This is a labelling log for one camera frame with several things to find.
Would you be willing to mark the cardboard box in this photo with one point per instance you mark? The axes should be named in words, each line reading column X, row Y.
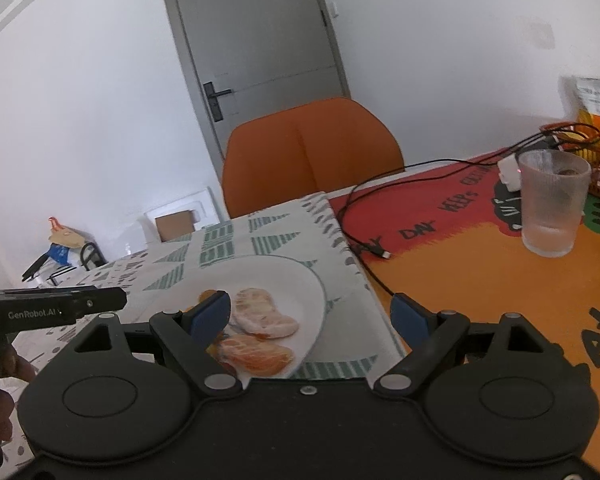
column 175, row 226

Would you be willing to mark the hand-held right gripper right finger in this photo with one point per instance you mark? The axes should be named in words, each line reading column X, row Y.
column 407, row 317

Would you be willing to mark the grey door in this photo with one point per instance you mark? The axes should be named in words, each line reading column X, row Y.
column 260, row 25

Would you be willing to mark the blue bag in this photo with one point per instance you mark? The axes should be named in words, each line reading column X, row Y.
column 59, row 252

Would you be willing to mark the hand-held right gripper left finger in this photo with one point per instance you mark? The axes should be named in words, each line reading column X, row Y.
column 210, row 315

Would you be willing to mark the orange chair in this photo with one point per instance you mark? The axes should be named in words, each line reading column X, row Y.
column 310, row 155

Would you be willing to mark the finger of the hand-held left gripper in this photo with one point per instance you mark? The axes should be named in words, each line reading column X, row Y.
column 102, row 300

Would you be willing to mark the person's left hand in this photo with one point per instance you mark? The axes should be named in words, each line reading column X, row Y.
column 2, row 415

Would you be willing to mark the ribbed clear glass cup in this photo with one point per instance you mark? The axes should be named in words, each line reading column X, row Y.
column 552, row 205

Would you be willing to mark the peeled orange piece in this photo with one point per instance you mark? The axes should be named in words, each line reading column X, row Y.
column 262, row 312
column 257, row 355

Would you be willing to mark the brown paper bag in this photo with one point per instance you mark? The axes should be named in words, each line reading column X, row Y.
column 66, row 235

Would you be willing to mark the white foam box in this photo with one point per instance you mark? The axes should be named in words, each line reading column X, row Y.
column 180, row 200

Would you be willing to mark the orange red printed tablecloth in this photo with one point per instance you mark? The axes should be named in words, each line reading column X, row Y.
column 480, row 280

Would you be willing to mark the white charger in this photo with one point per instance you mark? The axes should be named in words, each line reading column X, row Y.
column 509, row 175

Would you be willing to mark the white plate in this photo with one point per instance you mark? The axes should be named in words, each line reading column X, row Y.
column 300, row 290

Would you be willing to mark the white green patterned placemat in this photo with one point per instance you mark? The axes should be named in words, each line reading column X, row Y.
column 280, row 230

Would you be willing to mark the snack bag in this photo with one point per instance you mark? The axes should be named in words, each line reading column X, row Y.
column 595, row 100

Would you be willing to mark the white wall switch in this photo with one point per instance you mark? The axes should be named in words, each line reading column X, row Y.
column 334, row 10

